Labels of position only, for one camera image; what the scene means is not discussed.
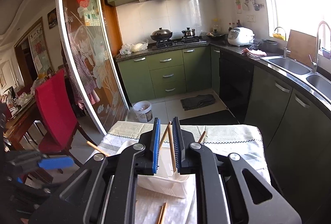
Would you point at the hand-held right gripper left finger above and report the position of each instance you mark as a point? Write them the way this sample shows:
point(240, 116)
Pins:
point(156, 146)

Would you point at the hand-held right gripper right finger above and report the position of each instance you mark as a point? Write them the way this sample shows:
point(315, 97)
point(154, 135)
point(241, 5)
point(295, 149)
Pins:
point(176, 146)

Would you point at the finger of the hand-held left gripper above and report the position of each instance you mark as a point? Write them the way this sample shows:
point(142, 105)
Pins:
point(57, 163)

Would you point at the wooden chopstick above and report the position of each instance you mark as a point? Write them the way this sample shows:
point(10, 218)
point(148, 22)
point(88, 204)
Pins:
point(159, 215)
point(164, 209)
point(201, 137)
point(172, 146)
point(97, 148)
point(164, 136)

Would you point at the white plastic utensil holder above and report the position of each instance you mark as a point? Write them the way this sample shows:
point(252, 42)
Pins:
point(165, 184)

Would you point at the white trash bin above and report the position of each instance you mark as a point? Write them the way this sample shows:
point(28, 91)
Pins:
point(142, 112)

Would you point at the dark floor rag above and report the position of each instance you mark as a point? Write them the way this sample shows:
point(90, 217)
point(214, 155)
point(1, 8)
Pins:
point(197, 102)

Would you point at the patterned grey green tablecloth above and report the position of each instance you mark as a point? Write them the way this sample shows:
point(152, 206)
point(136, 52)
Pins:
point(227, 141)

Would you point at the cluttered dining table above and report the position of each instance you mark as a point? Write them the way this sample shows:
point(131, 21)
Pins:
point(20, 110)

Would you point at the red covered wooden chair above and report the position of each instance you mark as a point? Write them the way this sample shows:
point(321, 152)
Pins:
point(55, 107)

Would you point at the green base cabinets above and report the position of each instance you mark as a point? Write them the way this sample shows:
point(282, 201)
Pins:
point(165, 71)

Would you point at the black built-in dishwasher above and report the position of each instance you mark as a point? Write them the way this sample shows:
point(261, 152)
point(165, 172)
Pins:
point(235, 84)

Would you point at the plain white plastic bag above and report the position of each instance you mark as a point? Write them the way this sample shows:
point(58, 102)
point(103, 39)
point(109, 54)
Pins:
point(139, 47)

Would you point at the printed white plastic bag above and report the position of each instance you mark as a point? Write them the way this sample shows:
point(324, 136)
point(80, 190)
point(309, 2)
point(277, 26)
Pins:
point(125, 50)

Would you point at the black gas stove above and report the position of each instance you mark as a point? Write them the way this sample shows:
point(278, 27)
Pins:
point(178, 42)

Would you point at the black wok with lid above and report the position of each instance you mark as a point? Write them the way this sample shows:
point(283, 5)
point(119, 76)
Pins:
point(161, 34)

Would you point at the frying pan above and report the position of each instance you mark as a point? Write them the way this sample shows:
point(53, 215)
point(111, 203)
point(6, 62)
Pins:
point(216, 34)

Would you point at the pink cloth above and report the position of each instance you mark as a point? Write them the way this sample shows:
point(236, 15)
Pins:
point(254, 52)

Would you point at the etched sliding glass door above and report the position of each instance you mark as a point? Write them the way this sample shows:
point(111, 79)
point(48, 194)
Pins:
point(85, 40)

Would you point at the white rice cooker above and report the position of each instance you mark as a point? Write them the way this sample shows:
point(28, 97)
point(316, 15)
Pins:
point(239, 36)

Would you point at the dark sauce bottle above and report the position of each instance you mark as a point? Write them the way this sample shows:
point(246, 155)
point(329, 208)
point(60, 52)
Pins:
point(230, 27)

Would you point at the black round container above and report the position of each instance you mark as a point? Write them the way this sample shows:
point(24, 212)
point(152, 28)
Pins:
point(270, 46)

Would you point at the steel double sink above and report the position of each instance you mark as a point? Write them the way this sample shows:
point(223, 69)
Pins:
point(292, 64)

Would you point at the small steel faucet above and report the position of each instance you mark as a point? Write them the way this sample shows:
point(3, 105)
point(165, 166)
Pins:
point(285, 50)

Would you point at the yellow sponge holder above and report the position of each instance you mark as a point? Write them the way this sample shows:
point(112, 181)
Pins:
point(278, 36)

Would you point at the wooden cutting board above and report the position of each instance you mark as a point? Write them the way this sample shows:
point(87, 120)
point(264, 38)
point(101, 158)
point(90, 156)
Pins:
point(300, 45)

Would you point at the tall steel faucet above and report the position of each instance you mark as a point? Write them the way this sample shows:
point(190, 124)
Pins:
point(316, 53)

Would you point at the framed wall scroll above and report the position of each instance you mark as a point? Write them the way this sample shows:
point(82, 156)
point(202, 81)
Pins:
point(38, 48)

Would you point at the dark wall poster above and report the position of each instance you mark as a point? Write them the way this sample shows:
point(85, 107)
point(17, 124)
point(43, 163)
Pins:
point(52, 18)

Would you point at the wall power outlet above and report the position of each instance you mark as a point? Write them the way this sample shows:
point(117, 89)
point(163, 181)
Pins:
point(251, 18)

